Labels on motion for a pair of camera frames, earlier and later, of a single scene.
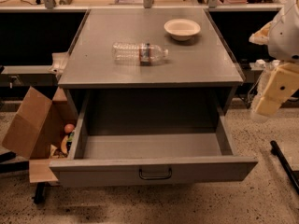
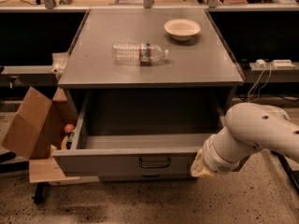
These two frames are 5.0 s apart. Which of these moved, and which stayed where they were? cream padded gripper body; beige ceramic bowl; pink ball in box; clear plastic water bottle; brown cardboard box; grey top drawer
Moved: cream padded gripper body; grey top drawer
Stayed: pink ball in box; beige ceramic bowl; brown cardboard box; clear plastic water bottle
